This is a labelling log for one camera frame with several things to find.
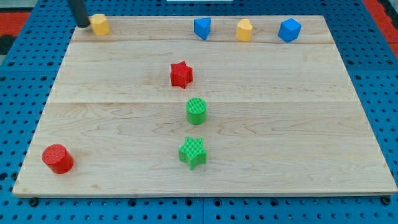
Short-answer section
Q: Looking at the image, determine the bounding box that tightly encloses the red star block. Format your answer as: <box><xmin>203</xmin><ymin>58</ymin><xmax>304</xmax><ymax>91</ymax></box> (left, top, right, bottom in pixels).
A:
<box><xmin>170</xmin><ymin>61</ymin><xmax>193</xmax><ymax>89</ymax></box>

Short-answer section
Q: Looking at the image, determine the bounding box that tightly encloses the light wooden board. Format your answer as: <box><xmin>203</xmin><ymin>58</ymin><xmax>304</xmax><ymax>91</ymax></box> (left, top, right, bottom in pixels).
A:
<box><xmin>13</xmin><ymin>16</ymin><xmax>397</xmax><ymax>198</ymax></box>

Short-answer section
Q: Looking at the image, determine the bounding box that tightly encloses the green cylinder block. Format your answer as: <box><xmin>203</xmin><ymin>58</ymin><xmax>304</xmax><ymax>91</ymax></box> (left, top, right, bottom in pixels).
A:
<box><xmin>186</xmin><ymin>98</ymin><xmax>206</xmax><ymax>125</ymax></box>

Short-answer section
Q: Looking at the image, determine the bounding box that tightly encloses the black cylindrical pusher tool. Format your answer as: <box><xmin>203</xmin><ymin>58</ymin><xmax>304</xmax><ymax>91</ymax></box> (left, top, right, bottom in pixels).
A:
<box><xmin>68</xmin><ymin>0</ymin><xmax>90</xmax><ymax>28</ymax></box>

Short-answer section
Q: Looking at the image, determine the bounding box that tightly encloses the blue triangle block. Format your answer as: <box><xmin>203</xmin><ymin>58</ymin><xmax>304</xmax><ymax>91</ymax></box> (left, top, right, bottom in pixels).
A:
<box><xmin>193</xmin><ymin>17</ymin><xmax>211</xmax><ymax>40</ymax></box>

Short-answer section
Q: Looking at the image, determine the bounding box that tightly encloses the green star block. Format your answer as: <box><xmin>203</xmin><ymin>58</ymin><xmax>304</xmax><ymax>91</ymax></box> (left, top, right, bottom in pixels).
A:
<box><xmin>178</xmin><ymin>136</ymin><xmax>207</xmax><ymax>170</ymax></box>

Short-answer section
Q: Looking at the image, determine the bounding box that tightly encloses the yellow heart block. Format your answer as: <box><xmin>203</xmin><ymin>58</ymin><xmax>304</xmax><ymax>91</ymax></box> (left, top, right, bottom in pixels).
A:
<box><xmin>236</xmin><ymin>19</ymin><xmax>252</xmax><ymax>42</ymax></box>

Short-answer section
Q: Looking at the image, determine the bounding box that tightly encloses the red cylinder block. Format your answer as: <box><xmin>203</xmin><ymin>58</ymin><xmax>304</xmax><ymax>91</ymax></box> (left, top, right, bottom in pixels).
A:
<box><xmin>42</xmin><ymin>144</ymin><xmax>74</xmax><ymax>174</ymax></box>

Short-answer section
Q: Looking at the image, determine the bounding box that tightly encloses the yellow hexagon block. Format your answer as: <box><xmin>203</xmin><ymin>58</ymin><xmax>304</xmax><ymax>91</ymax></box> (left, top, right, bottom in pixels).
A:
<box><xmin>89</xmin><ymin>14</ymin><xmax>110</xmax><ymax>35</ymax></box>

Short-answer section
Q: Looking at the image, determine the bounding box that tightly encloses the blue cube block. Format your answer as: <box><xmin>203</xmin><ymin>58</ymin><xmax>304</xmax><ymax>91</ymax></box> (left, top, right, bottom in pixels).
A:
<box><xmin>278</xmin><ymin>18</ymin><xmax>302</xmax><ymax>43</ymax></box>

